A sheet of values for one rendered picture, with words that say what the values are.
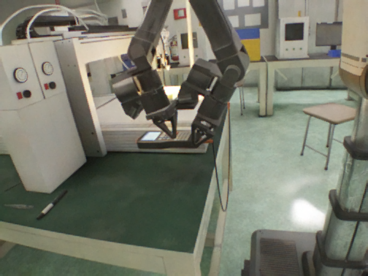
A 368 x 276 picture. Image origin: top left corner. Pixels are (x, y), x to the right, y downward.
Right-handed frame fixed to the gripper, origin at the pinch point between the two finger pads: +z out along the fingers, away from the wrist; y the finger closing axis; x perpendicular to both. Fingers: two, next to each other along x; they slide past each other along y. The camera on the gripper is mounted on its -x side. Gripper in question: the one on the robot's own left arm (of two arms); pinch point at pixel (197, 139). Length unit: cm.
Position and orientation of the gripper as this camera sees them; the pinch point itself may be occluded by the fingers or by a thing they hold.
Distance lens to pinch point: 70.2
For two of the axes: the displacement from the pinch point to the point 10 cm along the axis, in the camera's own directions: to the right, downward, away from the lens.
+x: 8.9, 4.6, -0.4
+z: -3.8, 7.8, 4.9
